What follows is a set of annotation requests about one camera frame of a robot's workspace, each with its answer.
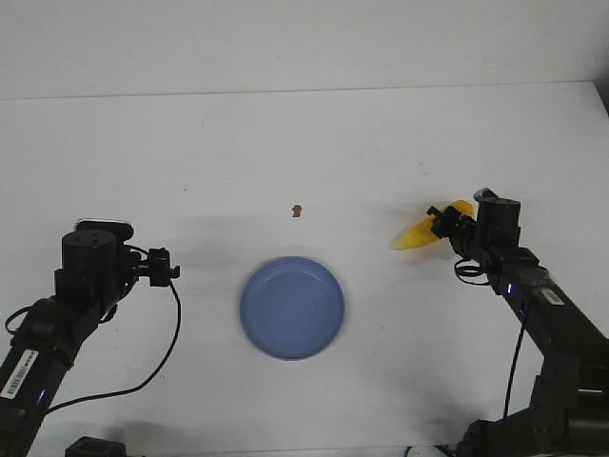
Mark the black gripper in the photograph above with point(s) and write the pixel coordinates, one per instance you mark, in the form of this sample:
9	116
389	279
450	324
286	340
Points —
157	268
453	224

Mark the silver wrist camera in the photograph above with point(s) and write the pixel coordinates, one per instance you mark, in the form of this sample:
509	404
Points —
121	229
485	193

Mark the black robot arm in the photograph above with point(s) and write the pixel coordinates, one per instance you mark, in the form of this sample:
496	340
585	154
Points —
378	381
568	411

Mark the blue round plate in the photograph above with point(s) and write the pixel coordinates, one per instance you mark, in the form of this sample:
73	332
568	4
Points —
291	308

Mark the yellow toy corn cob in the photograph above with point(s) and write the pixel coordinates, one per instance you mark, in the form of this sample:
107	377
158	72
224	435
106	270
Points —
418	236

